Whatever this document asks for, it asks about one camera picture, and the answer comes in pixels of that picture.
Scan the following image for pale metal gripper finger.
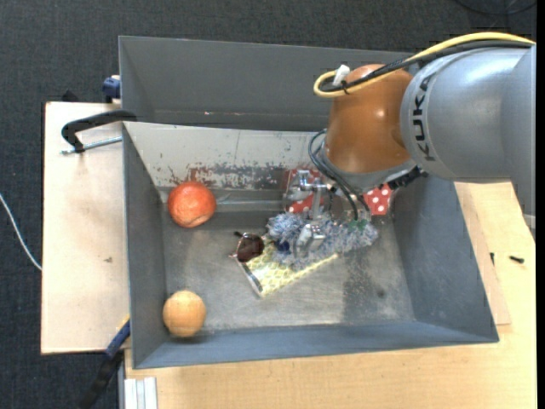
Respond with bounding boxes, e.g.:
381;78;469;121
292;222;328;259
287;169;330;202

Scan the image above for blue and white fluffy cloth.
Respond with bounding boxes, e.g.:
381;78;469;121
265;210;380;272

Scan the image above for red cloth with white dots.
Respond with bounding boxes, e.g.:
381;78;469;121
282;168;393;217

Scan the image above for brown sunglasses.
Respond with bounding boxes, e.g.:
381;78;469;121
228;230;267;264

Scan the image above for grey metal bin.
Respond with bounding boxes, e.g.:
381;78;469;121
118;35;500;370

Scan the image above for red-orange ball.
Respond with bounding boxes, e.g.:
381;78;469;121
166;180;218;229

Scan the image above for tan ball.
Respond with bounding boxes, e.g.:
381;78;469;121
162;289;208;339

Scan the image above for black cylinder on white bracket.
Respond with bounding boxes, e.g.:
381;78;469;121
387;164;428;192

